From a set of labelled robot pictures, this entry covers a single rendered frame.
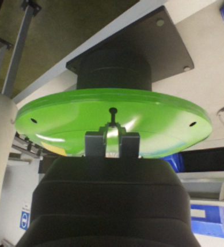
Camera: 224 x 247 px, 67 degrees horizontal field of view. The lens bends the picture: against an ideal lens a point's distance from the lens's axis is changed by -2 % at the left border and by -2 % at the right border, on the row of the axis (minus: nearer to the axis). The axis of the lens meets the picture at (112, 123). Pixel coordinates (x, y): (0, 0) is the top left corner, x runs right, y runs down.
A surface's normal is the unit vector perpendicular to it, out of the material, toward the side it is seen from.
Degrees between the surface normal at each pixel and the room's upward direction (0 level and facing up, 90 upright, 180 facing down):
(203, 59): 0
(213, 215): 100
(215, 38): 0
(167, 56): 0
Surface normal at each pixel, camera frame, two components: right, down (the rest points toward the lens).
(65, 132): -0.19, 0.78
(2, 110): 0.79, -0.40
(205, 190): -0.66, -0.26
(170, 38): -0.02, 0.95
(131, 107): 0.02, 0.73
